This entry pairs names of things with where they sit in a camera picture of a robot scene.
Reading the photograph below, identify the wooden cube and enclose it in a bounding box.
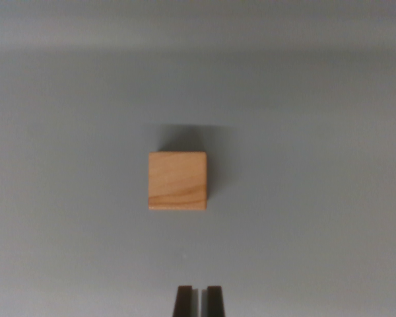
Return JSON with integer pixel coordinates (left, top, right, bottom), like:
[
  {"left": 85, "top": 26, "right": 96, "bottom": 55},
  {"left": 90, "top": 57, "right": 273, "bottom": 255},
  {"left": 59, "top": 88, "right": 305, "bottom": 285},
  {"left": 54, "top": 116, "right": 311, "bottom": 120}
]
[{"left": 148, "top": 151, "right": 208, "bottom": 211}]

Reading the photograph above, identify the grey plastic bin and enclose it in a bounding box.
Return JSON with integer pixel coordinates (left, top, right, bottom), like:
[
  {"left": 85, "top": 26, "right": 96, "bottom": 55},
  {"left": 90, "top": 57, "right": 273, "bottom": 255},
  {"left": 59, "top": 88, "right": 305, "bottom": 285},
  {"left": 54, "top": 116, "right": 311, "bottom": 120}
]
[{"left": 0, "top": 0, "right": 396, "bottom": 317}]

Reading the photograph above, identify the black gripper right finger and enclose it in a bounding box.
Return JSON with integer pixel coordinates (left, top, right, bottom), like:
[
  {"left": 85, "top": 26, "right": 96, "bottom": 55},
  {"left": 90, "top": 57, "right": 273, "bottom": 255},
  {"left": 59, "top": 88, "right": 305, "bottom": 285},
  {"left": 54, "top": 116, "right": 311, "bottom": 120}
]
[{"left": 201, "top": 285, "right": 226, "bottom": 317}]

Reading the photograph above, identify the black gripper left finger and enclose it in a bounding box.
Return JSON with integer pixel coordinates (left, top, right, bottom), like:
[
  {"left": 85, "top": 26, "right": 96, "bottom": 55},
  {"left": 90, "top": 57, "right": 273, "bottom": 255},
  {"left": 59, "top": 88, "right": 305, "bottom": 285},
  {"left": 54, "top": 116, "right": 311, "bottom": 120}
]
[{"left": 172, "top": 285, "right": 200, "bottom": 317}]

